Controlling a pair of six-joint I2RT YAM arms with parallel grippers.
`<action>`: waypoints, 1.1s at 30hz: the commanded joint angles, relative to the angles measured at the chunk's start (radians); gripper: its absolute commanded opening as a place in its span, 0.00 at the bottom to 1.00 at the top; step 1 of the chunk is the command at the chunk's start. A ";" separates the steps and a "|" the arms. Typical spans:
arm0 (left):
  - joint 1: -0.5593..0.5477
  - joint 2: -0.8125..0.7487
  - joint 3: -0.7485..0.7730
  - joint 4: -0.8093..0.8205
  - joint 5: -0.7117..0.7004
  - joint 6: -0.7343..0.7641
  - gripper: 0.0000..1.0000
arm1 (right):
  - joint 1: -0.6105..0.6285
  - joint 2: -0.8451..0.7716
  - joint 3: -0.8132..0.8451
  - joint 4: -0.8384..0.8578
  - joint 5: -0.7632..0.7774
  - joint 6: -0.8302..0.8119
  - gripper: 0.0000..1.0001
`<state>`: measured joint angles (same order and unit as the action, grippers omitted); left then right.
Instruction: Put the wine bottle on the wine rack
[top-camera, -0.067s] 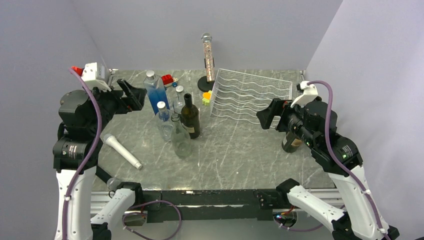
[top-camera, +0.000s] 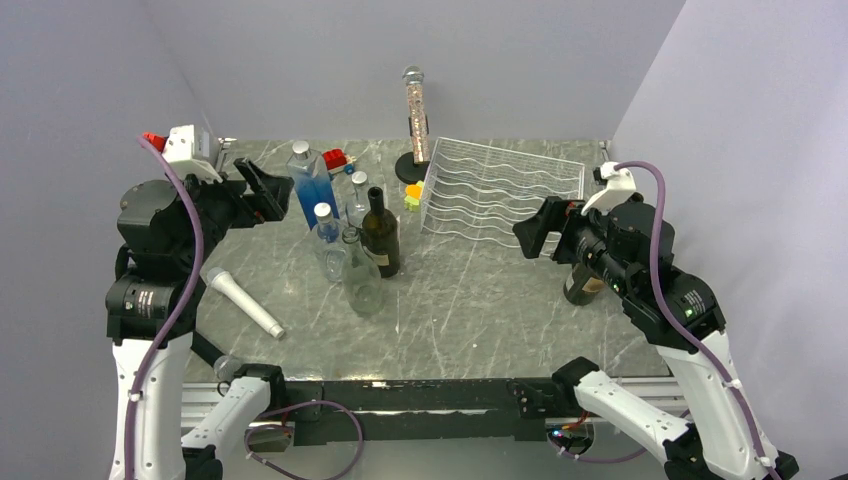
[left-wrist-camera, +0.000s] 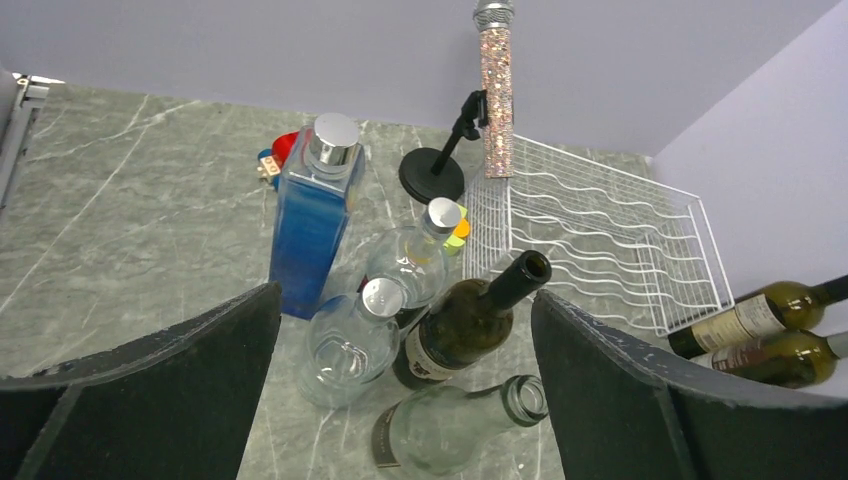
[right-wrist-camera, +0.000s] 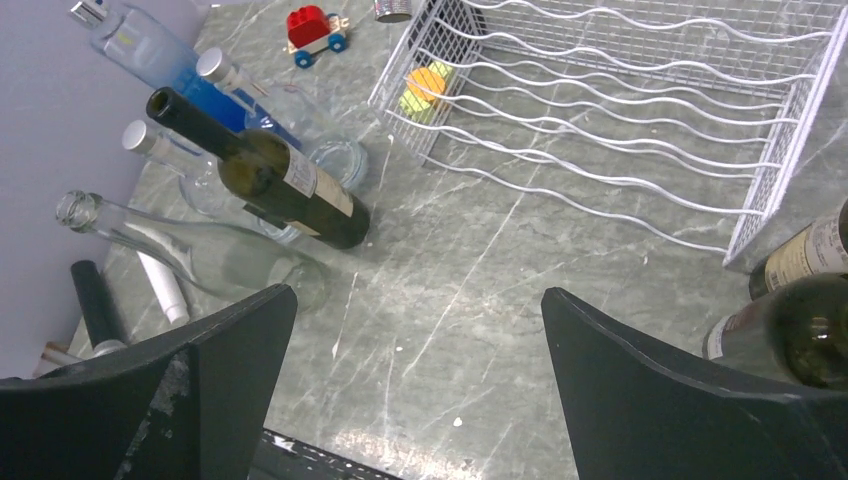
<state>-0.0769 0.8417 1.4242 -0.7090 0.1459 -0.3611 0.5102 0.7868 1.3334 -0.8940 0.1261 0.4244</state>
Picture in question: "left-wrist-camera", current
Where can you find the glitter microphone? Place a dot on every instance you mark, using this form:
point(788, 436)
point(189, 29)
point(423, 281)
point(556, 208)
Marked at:
point(493, 21)

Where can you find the clear round glass bottle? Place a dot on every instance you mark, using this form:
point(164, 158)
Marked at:
point(351, 341)

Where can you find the white wire wine rack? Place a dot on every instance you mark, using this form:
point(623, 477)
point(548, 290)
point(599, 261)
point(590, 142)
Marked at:
point(629, 250)

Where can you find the yellow green toy blocks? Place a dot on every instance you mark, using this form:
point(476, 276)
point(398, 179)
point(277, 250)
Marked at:
point(456, 242)

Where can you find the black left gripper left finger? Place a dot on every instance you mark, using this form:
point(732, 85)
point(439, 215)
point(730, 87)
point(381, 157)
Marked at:
point(178, 403)

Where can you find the black microphone stand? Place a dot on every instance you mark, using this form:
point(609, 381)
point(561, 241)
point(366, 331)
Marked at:
point(427, 173)

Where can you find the clear glass wine bottle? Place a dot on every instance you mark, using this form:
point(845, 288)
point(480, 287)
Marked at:
point(438, 431)

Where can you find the tall blue square bottle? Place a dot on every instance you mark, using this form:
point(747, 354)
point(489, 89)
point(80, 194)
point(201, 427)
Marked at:
point(317, 191)

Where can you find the clear bottle dark label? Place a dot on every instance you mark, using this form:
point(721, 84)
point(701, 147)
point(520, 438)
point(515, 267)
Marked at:
point(414, 257)

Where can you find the green wine bottle brown label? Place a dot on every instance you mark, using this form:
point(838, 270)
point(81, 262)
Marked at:
point(776, 307)

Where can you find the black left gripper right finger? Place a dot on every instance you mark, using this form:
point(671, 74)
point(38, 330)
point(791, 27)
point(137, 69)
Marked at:
point(622, 408)

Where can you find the green wine bottle rear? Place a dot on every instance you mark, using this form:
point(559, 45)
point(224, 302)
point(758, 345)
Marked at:
point(790, 359)

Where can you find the dark green wine bottle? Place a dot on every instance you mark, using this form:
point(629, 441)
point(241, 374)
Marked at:
point(472, 319)

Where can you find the red toy block car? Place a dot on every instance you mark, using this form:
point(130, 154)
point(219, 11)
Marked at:
point(271, 160)

